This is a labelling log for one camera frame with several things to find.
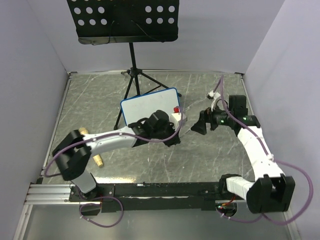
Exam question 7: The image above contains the blue framed whiteboard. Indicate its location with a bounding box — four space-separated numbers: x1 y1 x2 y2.
120 87 180 126

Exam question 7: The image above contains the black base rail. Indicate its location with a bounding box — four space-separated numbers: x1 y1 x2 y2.
69 182 234 213

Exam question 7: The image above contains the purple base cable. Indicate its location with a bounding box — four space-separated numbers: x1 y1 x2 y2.
79 196 125 228
217 194 266 224

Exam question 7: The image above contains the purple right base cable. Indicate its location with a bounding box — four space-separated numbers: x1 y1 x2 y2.
217 194 266 224

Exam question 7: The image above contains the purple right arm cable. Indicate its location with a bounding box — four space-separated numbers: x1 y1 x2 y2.
212 74 314 226

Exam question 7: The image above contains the wooden mallet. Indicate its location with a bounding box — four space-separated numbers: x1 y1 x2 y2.
78 127 104 168

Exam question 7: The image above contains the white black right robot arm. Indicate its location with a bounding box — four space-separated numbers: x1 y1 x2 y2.
191 91 296 214

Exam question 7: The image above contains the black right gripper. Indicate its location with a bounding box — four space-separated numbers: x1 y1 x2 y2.
190 101 234 135

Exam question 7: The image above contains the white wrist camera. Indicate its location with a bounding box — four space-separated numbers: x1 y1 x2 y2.
169 106 188 129
206 90 221 111

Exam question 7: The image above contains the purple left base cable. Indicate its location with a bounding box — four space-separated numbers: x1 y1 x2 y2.
79 196 125 228

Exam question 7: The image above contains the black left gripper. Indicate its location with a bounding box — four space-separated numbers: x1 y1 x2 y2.
151 120 181 148

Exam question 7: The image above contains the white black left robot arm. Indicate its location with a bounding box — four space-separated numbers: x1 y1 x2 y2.
52 110 187 201

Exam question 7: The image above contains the black music stand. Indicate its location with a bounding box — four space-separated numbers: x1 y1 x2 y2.
66 0 183 132

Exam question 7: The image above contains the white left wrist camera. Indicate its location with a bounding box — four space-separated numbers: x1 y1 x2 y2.
169 106 188 129

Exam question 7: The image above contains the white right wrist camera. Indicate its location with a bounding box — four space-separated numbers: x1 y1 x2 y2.
206 90 221 111

